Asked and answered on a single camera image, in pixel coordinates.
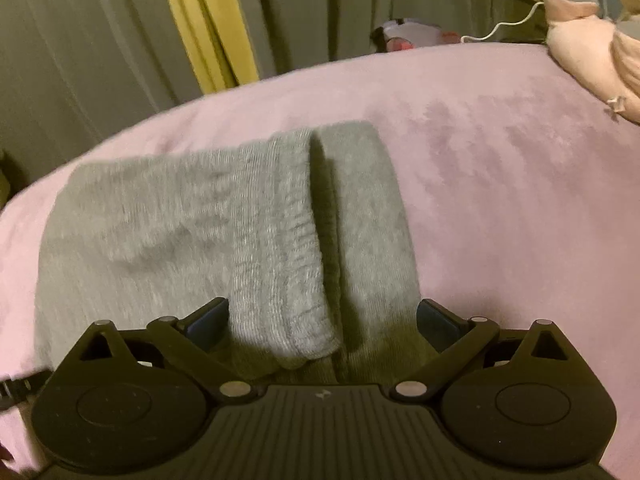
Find pink fleece blanket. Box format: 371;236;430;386
0;41;640;476

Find grey knit pants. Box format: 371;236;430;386
35;122;435;385

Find pink plush toy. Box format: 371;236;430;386
542;0;639;124

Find grey-green curtain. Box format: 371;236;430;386
0;0;576;149

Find red and white object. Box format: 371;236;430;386
370;18;460;53

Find white charging cable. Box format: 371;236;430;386
459;0;547;46

